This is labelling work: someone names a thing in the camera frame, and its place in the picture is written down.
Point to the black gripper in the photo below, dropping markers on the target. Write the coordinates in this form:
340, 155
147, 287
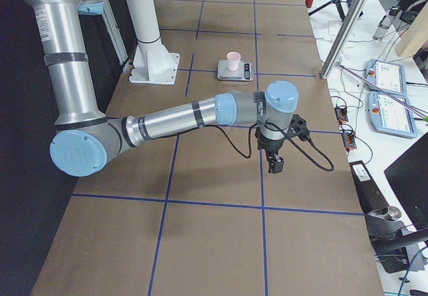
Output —
270, 145

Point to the pink plastic cup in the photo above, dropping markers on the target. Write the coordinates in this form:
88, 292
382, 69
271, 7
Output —
233, 60

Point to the digital kitchen scale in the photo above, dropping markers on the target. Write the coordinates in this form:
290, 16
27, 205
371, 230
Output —
244, 72

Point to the near blue teach pendant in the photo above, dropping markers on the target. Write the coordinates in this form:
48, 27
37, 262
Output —
389, 117

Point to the blue teach pendant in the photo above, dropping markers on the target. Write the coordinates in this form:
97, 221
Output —
387, 75
389, 117

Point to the black computer monitor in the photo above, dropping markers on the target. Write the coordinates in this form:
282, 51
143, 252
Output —
407, 176

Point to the far blue teach pendant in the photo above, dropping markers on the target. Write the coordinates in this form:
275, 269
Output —
387, 75

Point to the black desk clamp device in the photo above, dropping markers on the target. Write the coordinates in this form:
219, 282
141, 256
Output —
394, 244

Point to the metal reacher grabber stick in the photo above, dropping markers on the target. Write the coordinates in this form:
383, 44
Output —
410, 108

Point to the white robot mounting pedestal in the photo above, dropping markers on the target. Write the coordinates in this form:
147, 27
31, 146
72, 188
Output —
152, 63

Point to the aluminium frame post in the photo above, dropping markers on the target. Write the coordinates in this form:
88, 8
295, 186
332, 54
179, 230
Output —
342, 37

